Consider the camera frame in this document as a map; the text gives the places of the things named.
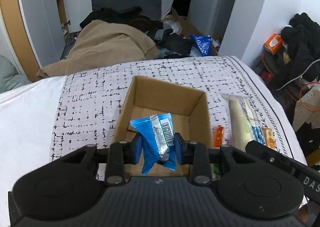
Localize blue snack packet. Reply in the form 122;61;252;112
130;113;177;175

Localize long white cracker packet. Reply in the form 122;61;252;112
221;94;266;152

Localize small orange candy packet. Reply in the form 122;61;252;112
213;125;224;148

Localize brown cardboard box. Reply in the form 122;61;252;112
105;76;212;185

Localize yellow orange biscuit packet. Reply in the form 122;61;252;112
262;128;277;150

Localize floral tablecloth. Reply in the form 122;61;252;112
292;84;320;131

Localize patterned white bed cover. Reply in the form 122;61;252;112
1;56;305;226

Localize blue foil bag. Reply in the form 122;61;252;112
189;34;212;57

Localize black clothes on floor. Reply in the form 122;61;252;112
80;6;193;58

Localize tan blanket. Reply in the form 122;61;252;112
37;20;159;78

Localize grey plush toy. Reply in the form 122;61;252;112
0;56;31;93

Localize orange tissue box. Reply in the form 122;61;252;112
264;33;283;55

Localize black clothes pile on chair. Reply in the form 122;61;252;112
270;12;319;90

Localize grey mini fridge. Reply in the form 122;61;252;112
187;0;235;38

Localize white wardrobe door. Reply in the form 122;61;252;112
18;0;65;67

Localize red cable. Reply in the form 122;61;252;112
299;80;320;113

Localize white cable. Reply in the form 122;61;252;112
276;58;320;91

